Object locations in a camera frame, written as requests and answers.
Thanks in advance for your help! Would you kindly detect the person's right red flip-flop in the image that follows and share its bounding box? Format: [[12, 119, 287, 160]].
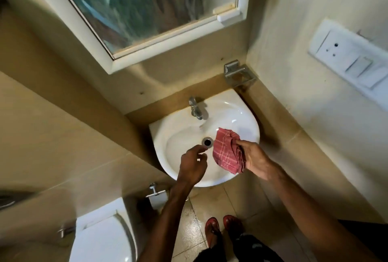
[[223, 215, 245, 238]]

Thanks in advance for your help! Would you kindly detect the red checked cloth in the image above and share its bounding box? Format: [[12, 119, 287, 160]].
[[212, 127, 246, 175]]

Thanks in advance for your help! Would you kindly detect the white wash basin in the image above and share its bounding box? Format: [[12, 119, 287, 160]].
[[148, 89, 261, 188]]

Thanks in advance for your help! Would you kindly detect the person's right hand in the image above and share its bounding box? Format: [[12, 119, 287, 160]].
[[232, 139, 281, 180]]

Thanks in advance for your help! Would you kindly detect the chrome wall soap holder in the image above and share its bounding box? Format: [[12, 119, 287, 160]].
[[224, 60, 257, 87]]

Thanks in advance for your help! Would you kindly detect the chrome angle valve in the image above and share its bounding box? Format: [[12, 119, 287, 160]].
[[57, 225, 76, 239]]

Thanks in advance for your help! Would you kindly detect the person's red flip-flop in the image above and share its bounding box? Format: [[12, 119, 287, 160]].
[[223, 215, 245, 238], [205, 217, 222, 249]]

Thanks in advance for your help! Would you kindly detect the white wall switch panel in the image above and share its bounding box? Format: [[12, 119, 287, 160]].
[[308, 18, 388, 113]]

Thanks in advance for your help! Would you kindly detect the person's left leg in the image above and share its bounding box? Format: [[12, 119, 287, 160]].
[[194, 222, 228, 262]]

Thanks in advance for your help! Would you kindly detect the person's left hand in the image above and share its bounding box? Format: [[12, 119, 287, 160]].
[[177, 144, 209, 191]]

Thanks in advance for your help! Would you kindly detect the white framed mirror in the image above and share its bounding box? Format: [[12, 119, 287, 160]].
[[17, 0, 254, 75]]

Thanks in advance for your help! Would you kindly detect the chrome toilet paper holder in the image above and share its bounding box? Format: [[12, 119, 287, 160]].
[[145, 182, 169, 199]]

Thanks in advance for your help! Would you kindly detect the chrome basin faucet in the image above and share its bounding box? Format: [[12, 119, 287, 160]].
[[188, 96, 204, 121]]

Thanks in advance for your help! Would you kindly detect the person's right forearm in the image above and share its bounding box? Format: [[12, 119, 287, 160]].
[[264, 161, 382, 262]]

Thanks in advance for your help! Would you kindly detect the person's left forearm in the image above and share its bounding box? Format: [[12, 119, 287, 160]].
[[138, 183, 190, 262]]

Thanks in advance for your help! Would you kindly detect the white toilet paper roll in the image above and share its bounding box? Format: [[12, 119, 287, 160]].
[[150, 192, 169, 211]]

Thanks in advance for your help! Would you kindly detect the chrome flush plate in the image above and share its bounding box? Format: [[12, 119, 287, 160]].
[[0, 190, 36, 211]]

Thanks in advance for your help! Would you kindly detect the person's left red flip-flop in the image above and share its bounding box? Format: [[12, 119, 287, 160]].
[[205, 217, 222, 249]]

